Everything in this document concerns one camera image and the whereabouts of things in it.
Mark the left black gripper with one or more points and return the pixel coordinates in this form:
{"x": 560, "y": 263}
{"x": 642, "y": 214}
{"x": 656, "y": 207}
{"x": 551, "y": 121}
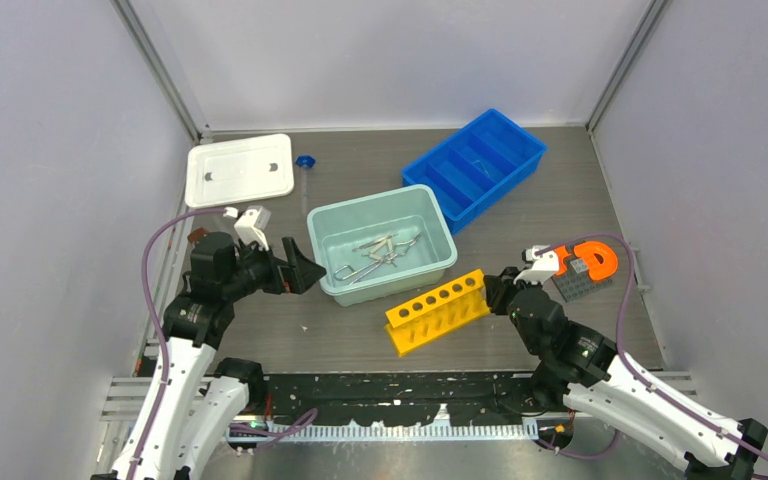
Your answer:
{"x": 304, "y": 272}

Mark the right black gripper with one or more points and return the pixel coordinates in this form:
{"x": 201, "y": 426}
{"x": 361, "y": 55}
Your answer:
{"x": 497, "y": 288}

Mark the metal crucible tongs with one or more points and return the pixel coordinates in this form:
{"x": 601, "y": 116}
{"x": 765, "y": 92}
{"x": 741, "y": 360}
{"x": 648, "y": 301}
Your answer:
{"x": 348, "y": 273}

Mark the thin metal tweezers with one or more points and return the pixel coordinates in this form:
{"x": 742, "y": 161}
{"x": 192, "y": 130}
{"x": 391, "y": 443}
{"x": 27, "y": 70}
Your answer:
{"x": 382, "y": 242}

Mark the white clay triangle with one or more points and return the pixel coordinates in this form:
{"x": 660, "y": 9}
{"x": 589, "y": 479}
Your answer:
{"x": 382, "y": 252}

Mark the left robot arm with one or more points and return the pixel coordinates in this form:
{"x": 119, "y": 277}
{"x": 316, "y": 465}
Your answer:
{"x": 192, "y": 400}

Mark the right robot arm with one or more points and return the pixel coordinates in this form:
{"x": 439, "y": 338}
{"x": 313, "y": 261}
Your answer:
{"x": 583, "y": 370}

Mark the yellow test tube rack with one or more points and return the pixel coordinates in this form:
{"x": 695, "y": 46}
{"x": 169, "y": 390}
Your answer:
{"x": 437, "y": 313}

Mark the light green plastic tub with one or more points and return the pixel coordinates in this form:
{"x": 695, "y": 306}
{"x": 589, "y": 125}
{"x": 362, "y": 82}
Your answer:
{"x": 336, "y": 228}

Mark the orange and grey stand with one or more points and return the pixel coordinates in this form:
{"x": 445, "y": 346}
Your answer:
{"x": 585, "y": 268}

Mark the test tube with blue cap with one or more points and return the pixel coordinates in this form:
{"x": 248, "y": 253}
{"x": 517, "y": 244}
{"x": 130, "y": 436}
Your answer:
{"x": 305, "y": 163}

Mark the blue divided plastic bin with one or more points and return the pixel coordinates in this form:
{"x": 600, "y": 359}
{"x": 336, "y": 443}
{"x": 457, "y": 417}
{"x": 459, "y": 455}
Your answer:
{"x": 510, "y": 152}

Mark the white tub lid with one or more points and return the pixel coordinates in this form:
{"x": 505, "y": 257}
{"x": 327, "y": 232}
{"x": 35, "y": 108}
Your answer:
{"x": 237, "y": 171}

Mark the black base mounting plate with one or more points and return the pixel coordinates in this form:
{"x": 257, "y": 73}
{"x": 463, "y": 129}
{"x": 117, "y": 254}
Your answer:
{"x": 402, "y": 399}

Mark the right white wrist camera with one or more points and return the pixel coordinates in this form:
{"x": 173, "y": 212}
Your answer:
{"x": 539, "y": 267}

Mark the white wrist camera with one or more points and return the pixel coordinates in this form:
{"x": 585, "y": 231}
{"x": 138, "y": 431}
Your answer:
{"x": 250, "y": 227}
{"x": 539, "y": 267}

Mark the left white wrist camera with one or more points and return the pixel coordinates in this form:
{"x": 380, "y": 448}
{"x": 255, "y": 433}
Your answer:
{"x": 250, "y": 227}

